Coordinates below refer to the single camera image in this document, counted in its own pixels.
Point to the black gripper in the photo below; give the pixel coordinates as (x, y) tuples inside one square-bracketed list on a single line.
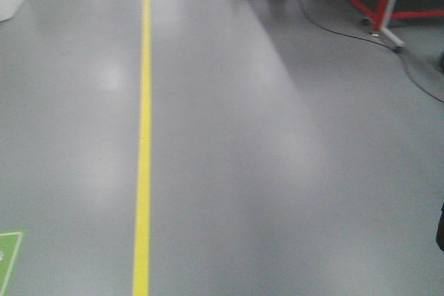
[(440, 231)]

